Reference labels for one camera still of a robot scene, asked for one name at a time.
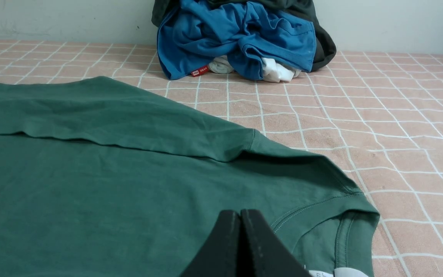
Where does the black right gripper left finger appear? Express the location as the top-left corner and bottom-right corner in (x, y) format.
(181, 210), (241, 277)

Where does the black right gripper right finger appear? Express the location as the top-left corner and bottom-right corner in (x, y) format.
(241, 209), (311, 277)

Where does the green long-sleeve top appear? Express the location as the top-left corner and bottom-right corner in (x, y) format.
(0, 77), (380, 277)

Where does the pink checkered table cloth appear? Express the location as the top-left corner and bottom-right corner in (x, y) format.
(0, 39), (443, 277)

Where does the blue crumpled garment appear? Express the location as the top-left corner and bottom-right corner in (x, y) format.
(157, 0), (317, 80)

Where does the dark grey crumpled garment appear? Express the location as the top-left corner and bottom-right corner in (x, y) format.
(151, 0), (337, 72)

